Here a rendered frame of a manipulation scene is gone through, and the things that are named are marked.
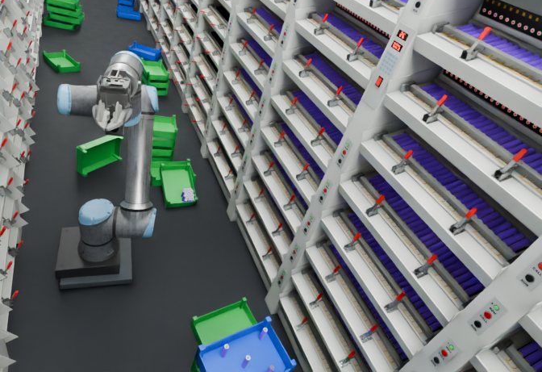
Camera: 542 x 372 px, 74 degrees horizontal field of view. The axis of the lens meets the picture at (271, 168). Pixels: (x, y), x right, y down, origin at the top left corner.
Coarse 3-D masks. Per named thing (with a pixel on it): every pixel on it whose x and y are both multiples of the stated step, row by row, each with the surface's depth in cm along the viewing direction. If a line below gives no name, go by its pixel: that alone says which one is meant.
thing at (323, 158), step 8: (272, 88) 187; (280, 88) 189; (288, 88) 190; (296, 88) 193; (272, 96) 190; (280, 96) 190; (272, 104) 192; (280, 104) 185; (280, 112) 184; (288, 120) 176; (296, 120) 174; (296, 128) 170; (304, 128) 169; (312, 128) 169; (304, 136) 165; (312, 136) 165; (320, 136) 165; (304, 144) 166; (320, 144) 161; (312, 152) 159; (320, 152) 157; (320, 160) 154; (328, 160) 146
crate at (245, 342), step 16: (240, 336) 138; (256, 336) 141; (272, 336) 140; (208, 352) 131; (240, 352) 134; (256, 352) 136; (272, 352) 138; (208, 368) 126; (224, 368) 128; (240, 368) 130; (256, 368) 131; (288, 368) 131
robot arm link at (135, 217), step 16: (144, 96) 162; (144, 112) 164; (128, 128) 168; (144, 128) 166; (128, 144) 168; (144, 144) 167; (128, 160) 168; (144, 160) 169; (128, 176) 169; (144, 176) 171; (128, 192) 171; (144, 192) 172; (128, 208) 169; (144, 208) 172; (128, 224) 170; (144, 224) 172
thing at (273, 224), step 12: (252, 180) 223; (252, 192) 217; (264, 192) 214; (264, 204) 210; (276, 204) 207; (264, 216) 204; (276, 216) 203; (276, 228) 197; (288, 228) 195; (276, 240) 192; (288, 240) 190
